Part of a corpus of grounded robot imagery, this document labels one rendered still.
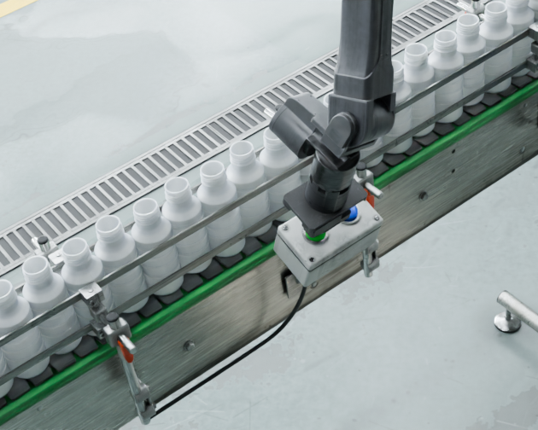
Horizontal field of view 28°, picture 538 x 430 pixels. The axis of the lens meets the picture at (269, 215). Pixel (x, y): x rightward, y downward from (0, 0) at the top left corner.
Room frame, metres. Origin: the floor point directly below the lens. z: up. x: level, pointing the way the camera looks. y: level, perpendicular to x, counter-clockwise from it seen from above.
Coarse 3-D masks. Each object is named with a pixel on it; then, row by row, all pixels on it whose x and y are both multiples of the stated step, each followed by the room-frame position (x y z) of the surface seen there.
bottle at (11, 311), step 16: (0, 288) 1.05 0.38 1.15; (0, 304) 1.01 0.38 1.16; (16, 304) 1.03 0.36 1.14; (0, 320) 1.01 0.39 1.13; (16, 320) 1.01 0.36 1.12; (0, 336) 1.01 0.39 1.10; (32, 336) 1.02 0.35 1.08; (16, 352) 1.00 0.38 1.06; (32, 352) 1.01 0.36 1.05; (32, 368) 1.00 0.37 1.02
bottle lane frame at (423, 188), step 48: (528, 96) 1.49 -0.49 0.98; (432, 144) 1.39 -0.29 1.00; (480, 144) 1.43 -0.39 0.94; (528, 144) 1.50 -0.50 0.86; (384, 192) 1.32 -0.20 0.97; (432, 192) 1.38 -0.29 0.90; (480, 192) 1.44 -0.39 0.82; (384, 240) 1.32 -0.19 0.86; (240, 288) 1.16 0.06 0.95; (144, 336) 1.07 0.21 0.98; (192, 336) 1.11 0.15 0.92; (240, 336) 1.15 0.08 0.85; (48, 384) 0.99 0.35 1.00; (96, 384) 1.02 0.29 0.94
